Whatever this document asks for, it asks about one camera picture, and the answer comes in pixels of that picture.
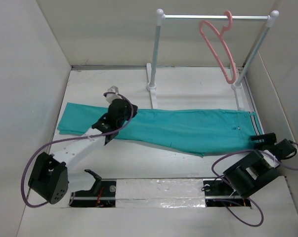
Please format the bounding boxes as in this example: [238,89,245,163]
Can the teal trousers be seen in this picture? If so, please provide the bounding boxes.
[57,102,265,158]

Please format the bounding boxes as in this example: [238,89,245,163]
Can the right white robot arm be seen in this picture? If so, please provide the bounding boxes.
[219,133,297,198]

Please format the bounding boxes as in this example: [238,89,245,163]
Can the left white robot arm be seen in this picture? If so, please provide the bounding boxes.
[28,99,138,204]

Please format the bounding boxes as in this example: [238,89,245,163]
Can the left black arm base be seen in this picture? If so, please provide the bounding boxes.
[69,179,117,208]

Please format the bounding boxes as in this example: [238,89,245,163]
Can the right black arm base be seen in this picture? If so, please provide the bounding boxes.
[201,179,251,207]

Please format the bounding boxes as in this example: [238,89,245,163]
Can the white metal clothes rack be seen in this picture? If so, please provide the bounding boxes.
[146,8,280,112]

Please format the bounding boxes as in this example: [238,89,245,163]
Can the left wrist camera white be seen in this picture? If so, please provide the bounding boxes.
[104,86,120,104]

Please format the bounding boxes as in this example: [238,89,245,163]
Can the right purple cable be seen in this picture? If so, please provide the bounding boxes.
[211,140,298,227]

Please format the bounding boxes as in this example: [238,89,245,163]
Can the purple cable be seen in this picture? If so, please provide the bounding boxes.
[20,91,134,208]
[211,140,298,227]

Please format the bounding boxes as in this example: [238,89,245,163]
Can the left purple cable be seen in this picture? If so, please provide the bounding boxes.
[20,91,134,208]

